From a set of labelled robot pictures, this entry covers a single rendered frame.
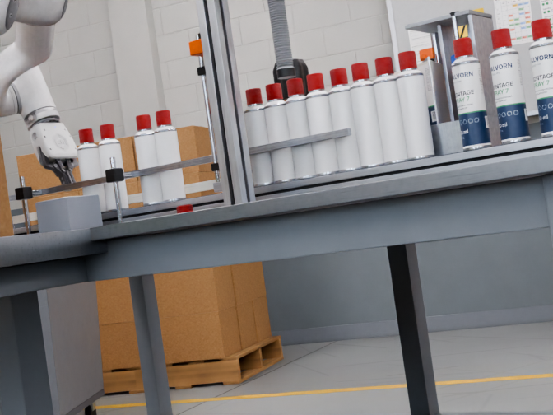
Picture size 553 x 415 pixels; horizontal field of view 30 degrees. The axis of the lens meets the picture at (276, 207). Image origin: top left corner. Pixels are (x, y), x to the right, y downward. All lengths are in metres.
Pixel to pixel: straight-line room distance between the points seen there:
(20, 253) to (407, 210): 0.52
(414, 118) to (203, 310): 3.71
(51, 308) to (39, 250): 2.86
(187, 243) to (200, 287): 4.04
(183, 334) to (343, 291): 1.53
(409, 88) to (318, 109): 0.20
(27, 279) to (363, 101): 0.79
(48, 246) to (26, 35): 1.04
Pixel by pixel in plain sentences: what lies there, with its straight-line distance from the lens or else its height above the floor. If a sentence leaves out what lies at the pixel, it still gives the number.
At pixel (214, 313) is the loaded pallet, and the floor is 0.39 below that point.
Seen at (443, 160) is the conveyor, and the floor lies 0.87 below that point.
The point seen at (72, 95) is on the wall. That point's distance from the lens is 7.69.
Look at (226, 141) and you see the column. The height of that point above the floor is 0.97.
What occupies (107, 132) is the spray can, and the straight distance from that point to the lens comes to 2.44.
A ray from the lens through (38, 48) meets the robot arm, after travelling 2.47.
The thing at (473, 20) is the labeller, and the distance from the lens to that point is 2.00.
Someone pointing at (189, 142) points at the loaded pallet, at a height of 1.30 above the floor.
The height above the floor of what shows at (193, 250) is 0.77.
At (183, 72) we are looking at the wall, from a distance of 7.23.
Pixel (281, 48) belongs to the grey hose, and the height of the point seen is 1.13.
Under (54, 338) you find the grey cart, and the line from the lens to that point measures 4.34.
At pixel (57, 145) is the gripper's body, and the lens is 2.54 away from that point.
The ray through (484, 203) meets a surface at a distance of 1.25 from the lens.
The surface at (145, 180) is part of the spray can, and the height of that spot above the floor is 0.94.
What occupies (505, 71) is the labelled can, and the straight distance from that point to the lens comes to 1.88.
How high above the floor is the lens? 0.79
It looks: 1 degrees up
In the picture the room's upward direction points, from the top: 8 degrees counter-clockwise
